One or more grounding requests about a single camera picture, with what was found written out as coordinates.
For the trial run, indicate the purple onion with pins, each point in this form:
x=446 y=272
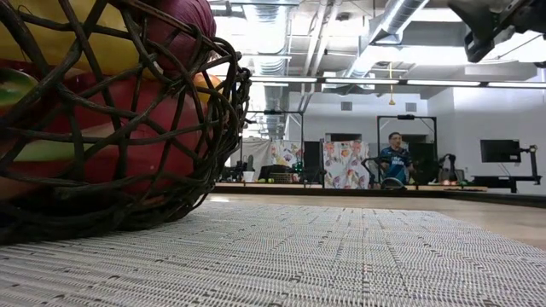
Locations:
x=187 y=19

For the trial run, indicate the red dragon fruit toy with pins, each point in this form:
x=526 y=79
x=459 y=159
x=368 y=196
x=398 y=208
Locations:
x=149 y=106

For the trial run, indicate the red round fruit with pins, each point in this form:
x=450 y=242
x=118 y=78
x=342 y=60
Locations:
x=141 y=160

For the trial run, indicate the yellow banana green stem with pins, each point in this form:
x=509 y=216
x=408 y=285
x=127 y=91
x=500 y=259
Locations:
x=42 y=47

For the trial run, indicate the green pear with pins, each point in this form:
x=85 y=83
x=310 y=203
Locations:
x=15 y=87

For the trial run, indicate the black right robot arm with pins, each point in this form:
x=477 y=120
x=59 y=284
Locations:
x=535 y=15

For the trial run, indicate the background black robot arm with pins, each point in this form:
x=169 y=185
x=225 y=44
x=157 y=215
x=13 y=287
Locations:
x=450 y=160

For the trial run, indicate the dark wicker basket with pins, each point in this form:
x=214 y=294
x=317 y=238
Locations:
x=85 y=213

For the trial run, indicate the ceiling strip light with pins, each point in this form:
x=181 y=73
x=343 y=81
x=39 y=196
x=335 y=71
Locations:
x=516 y=85
x=443 y=83
x=283 y=79
x=361 y=80

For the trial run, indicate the black monitor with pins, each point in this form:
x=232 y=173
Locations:
x=500 y=151

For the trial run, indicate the black monitor stand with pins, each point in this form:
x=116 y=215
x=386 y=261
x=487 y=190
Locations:
x=533 y=164

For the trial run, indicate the person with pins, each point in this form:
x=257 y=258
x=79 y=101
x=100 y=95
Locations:
x=396 y=160

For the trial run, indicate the floral cloth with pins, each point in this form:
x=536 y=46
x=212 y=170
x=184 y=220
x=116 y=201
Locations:
x=286 y=153
x=345 y=164

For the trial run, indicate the white cloth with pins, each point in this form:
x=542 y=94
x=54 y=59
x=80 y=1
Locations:
x=256 y=151

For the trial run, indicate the white cup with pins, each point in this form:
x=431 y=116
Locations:
x=248 y=176

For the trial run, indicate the grey woven placemat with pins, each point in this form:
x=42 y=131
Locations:
x=298 y=264

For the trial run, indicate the large silver ceiling duct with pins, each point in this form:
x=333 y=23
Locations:
x=401 y=13

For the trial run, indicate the grey wall vent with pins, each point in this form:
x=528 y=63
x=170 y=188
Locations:
x=346 y=106
x=410 y=107

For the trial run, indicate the black metal frame rig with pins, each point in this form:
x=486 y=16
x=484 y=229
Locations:
x=405 y=117

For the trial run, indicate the silver spiral ceiling duct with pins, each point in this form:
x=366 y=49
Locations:
x=266 y=30

